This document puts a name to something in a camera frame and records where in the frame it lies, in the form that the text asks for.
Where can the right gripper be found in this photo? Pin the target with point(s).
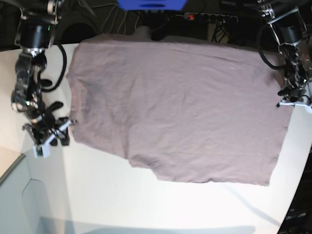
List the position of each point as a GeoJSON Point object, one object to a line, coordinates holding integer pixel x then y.
{"type": "Point", "coordinates": [42, 134]}

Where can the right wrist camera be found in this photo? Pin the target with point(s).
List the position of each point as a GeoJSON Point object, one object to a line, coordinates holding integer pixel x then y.
{"type": "Point", "coordinates": [41, 151]}

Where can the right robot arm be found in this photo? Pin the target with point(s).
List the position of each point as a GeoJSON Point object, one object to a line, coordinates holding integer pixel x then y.
{"type": "Point", "coordinates": [35, 34]}

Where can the power strip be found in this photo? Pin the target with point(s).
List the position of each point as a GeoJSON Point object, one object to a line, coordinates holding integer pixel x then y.
{"type": "Point", "coordinates": [210, 18]}

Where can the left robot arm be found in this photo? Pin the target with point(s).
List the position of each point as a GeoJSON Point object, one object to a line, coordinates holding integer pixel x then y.
{"type": "Point", "coordinates": [289, 31]}

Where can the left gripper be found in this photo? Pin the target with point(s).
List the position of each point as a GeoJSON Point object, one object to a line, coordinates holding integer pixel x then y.
{"type": "Point", "coordinates": [302, 100]}

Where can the mauve t-shirt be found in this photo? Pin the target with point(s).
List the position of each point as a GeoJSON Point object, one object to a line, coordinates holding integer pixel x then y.
{"type": "Point", "coordinates": [188, 110]}

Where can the blue box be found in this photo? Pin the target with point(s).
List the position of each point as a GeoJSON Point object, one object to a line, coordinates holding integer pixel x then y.
{"type": "Point", "coordinates": [136, 5]}

